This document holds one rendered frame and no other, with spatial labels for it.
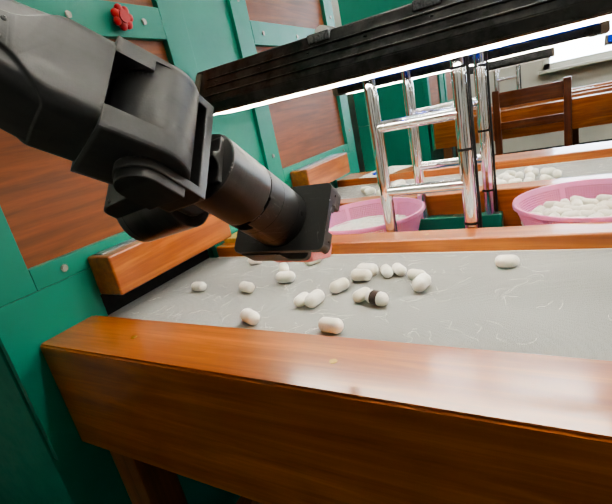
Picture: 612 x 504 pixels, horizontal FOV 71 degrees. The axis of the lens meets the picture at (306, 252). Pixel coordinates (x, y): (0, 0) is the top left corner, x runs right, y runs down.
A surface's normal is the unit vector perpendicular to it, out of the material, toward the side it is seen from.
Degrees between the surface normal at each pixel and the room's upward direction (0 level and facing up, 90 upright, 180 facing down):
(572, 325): 0
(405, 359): 0
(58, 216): 90
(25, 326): 90
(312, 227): 51
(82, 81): 69
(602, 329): 0
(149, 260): 90
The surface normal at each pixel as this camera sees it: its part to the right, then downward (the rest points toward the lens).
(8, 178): 0.86, -0.02
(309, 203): -0.51, -0.31
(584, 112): -0.43, 0.36
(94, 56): 0.65, -0.30
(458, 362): -0.20, -0.93
